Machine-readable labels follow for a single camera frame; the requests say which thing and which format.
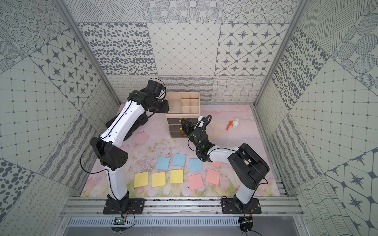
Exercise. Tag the middle yellow sticky pad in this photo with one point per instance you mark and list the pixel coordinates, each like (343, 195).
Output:
(159, 179)

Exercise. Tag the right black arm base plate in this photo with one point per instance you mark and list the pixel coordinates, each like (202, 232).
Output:
(234, 206)

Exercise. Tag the black round connector box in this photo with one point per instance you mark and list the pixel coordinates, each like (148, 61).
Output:
(246, 223)

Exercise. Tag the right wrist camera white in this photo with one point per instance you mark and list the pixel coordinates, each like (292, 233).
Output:
(203, 121)

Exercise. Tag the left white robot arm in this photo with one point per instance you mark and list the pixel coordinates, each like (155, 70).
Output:
(107, 147)

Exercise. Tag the aluminium mounting rail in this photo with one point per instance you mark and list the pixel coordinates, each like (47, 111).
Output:
(191, 206)

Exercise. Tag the right yellow sticky pad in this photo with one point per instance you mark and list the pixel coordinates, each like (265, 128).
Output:
(176, 176)

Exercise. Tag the right blue sticky pad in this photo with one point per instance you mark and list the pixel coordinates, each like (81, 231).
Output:
(195, 165)

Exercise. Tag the left yellow sticky pad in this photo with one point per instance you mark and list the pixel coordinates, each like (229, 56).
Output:
(141, 180)

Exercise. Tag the green circuit board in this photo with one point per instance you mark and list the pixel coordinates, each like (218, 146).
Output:
(119, 222)

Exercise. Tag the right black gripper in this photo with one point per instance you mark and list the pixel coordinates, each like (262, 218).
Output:
(185, 128)

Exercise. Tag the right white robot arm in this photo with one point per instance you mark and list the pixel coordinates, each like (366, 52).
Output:
(249, 167)

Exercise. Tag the white bottle orange cap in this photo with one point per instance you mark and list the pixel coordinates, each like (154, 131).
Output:
(235, 123)

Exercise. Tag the clear grey drawer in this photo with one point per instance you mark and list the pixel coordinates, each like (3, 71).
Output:
(175, 128)
(175, 121)
(179, 134)

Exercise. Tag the yellow sticky pad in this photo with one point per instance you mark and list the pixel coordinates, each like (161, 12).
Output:
(176, 176)
(141, 180)
(159, 179)

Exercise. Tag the left blue sticky pad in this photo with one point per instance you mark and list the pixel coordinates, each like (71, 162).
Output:
(162, 163)

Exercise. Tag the blue sticky pad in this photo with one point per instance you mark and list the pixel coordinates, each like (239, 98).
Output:
(195, 165)
(162, 163)
(179, 160)

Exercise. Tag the floral pink table mat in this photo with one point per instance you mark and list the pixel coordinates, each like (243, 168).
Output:
(153, 140)

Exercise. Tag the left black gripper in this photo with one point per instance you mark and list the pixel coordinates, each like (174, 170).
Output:
(162, 106)

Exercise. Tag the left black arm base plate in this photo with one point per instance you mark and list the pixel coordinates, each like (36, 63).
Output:
(124, 206)

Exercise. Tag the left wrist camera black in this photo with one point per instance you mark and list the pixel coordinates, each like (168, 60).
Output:
(154, 88)

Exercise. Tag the black plastic tool case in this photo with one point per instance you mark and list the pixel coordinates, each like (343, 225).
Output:
(122, 126)

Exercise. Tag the middle blue sticky pad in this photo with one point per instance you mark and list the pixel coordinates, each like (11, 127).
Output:
(179, 160)

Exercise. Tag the beige desktop drawer organizer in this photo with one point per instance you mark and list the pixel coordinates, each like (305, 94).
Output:
(184, 105)

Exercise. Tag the pink sticky pad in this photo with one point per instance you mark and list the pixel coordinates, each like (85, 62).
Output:
(216, 164)
(213, 177)
(195, 182)

